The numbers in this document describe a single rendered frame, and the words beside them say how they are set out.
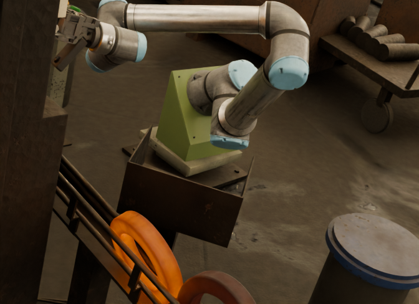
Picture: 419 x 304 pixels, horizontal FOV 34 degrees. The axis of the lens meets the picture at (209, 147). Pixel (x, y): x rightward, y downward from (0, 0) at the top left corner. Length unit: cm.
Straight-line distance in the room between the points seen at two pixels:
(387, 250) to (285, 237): 74
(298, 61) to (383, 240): 58
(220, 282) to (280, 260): 144
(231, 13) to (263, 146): 131
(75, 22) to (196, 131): 95
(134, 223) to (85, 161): 165
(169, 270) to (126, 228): 11
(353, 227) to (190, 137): 89
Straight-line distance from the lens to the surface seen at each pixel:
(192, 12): 214
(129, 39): 204
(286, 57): 202
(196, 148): 275
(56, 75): 277
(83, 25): 198
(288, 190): 302
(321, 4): 392
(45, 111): 130
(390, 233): 214
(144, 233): 119
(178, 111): 273
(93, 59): 215
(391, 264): 200
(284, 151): 334
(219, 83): 263
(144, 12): 217
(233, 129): 250
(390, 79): 377
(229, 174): 296
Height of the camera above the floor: 148
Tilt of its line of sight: 28 degrees down
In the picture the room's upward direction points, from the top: 16 degrees clockwise
